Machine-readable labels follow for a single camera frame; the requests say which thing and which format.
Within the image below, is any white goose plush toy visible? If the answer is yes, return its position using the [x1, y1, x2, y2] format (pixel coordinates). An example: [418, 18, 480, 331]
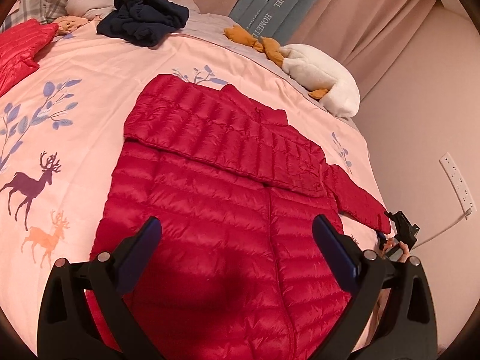
[224, 24, 360, 118]

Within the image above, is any light grey crumpled blanket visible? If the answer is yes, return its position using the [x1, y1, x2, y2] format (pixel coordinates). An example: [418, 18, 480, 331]
[65, 0, 200, 20]

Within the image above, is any dark navy crumpled garment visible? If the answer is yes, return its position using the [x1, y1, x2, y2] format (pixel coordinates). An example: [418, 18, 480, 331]
[97, 0, 190, 47]

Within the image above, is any red down puffer jacket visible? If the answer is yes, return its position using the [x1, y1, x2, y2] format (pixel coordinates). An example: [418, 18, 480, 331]
[92, 75, 391, 359]

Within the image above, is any white power cable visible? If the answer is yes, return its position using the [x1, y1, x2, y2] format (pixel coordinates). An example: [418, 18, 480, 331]
[411, 209, 473, 251]

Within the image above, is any right hand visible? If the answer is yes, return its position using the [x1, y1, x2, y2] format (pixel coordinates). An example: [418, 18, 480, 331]
[380, 237, 410, 263]

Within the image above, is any small beige plush toy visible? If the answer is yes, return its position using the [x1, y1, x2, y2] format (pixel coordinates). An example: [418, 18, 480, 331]
[54, 15, 89, 36]

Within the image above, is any pink deer print duvet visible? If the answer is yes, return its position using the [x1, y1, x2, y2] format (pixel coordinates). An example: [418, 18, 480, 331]
[1, 13, 380, 349]

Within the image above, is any pink curtain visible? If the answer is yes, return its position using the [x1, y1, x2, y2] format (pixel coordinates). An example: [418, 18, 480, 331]
[193, 0, 437, 97]

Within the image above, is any white power strip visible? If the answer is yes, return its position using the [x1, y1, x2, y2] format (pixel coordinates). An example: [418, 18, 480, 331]
[439, 152, 477, 218]

